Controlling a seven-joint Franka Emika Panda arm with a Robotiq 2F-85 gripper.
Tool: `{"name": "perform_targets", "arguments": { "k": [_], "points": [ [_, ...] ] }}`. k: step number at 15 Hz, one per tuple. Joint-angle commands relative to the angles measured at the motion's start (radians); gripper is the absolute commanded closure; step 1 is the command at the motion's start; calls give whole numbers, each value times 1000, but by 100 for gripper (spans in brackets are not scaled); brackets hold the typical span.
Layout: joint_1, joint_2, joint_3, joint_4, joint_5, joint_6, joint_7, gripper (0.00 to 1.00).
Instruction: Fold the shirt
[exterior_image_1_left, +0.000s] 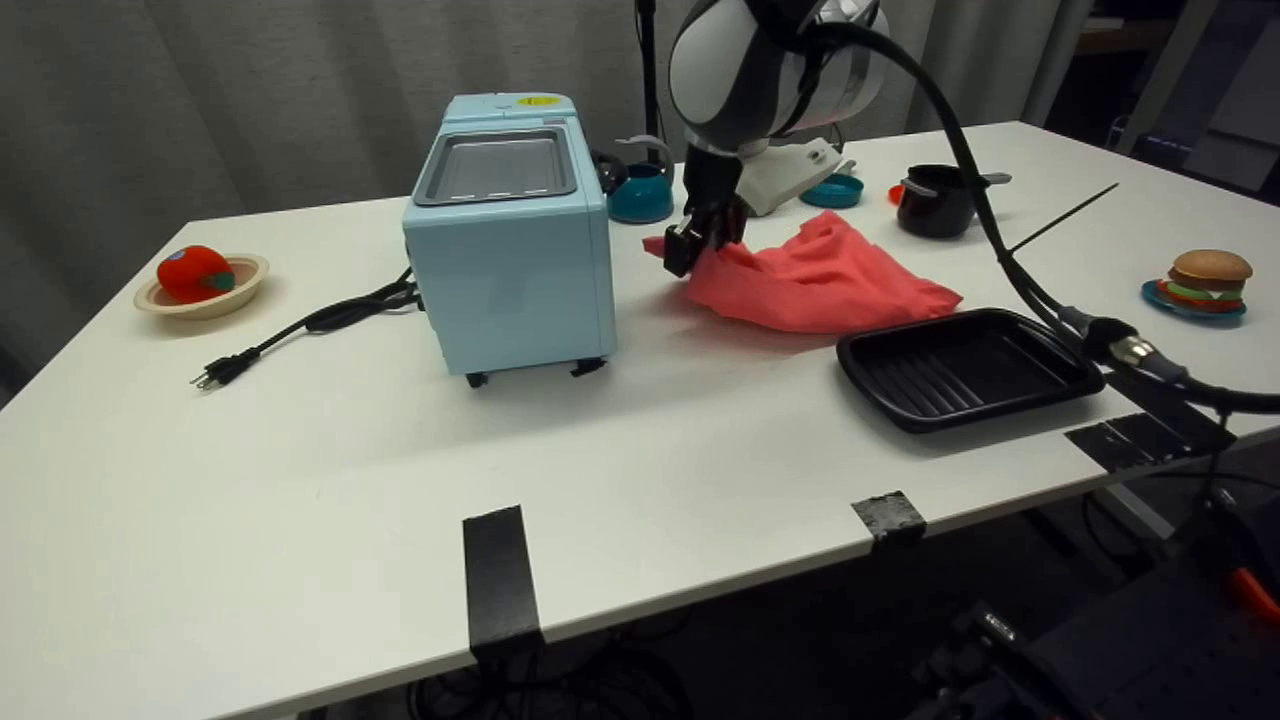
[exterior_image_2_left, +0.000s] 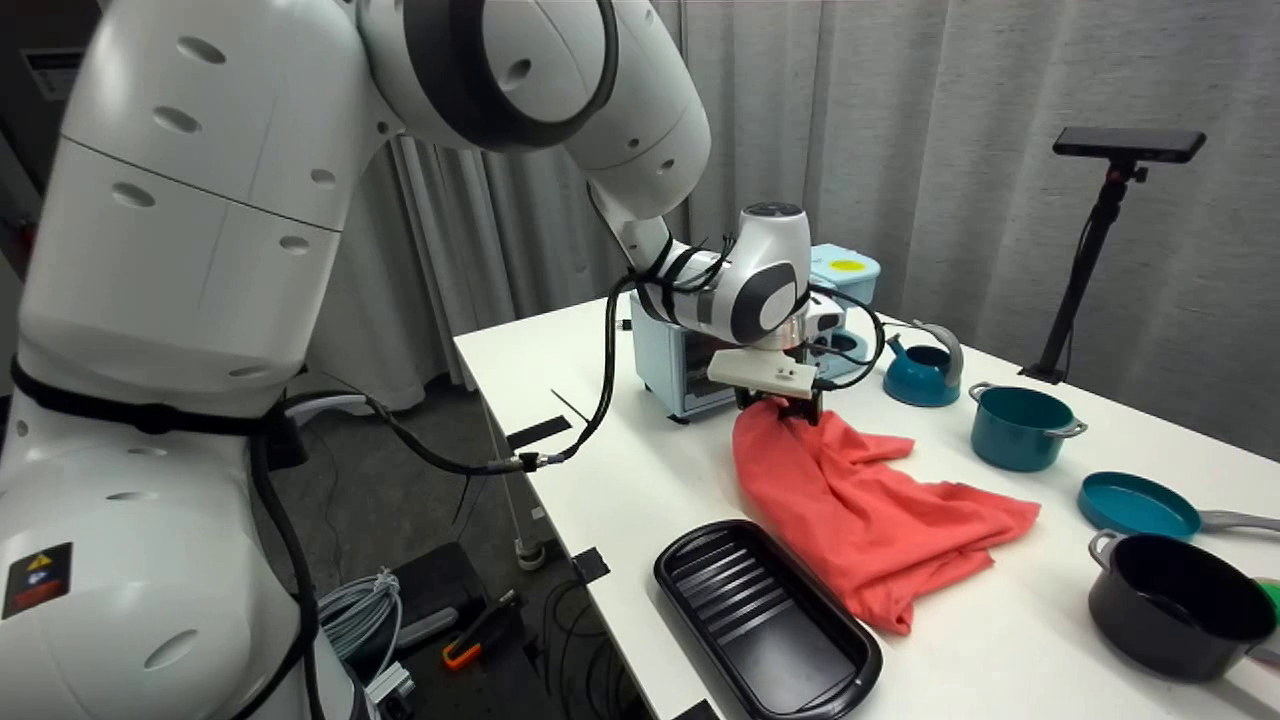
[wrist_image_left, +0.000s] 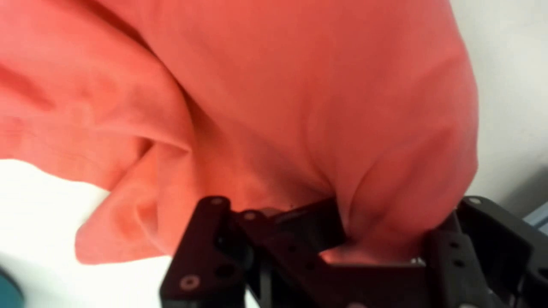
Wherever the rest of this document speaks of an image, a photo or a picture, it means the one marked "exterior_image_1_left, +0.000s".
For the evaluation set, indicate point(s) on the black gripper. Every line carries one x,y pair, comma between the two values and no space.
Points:
711,187

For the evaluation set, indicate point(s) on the red shirt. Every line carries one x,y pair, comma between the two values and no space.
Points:
824,283

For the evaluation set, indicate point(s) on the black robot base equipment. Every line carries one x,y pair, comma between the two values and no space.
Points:
1147,626

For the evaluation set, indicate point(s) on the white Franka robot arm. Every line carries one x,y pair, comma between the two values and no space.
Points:
763,66

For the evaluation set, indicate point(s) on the teal toy kettle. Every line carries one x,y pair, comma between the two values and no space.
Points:
636,188

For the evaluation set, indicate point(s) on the small teal toy pan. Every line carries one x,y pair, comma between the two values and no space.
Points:
839,193

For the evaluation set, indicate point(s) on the black stand pole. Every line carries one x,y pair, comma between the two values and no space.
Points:
648,62

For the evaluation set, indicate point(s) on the light blue toaster oven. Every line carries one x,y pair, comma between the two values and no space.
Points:
513,286

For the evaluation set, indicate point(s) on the black pot with red knob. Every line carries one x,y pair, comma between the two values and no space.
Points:
942,202

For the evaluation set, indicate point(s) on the black ridged grill tray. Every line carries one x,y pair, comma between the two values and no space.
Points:
967,367

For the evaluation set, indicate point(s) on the small black tape square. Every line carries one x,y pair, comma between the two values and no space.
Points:
889,514

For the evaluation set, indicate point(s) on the long black tape strip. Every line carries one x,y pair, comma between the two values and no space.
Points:
500,582

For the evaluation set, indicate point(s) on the small blue plate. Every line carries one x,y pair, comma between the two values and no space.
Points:
1158,303

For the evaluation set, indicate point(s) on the red fruit on plate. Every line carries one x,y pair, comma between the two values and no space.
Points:
244,286

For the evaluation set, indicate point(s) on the toy hamburger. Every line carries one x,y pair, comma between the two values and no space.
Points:
1206,283

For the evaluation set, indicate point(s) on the red toy tomato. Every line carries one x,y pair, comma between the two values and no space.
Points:
195,275

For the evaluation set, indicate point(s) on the dark background furniture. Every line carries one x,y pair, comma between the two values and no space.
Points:
1201,82

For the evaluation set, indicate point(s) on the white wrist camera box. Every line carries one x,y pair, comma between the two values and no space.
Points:
789,169

